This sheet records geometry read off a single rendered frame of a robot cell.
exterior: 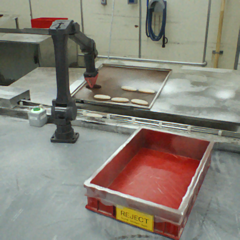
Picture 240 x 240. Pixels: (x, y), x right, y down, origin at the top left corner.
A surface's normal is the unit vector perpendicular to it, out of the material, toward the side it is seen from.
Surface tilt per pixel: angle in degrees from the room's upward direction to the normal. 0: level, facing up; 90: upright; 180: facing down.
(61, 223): 0
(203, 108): 10
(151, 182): 0
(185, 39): 90
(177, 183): 0
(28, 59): 90
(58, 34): 85
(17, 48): 90
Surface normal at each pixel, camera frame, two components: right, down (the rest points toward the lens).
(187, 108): -0.07, -0.83
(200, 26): -0.37, 0.39
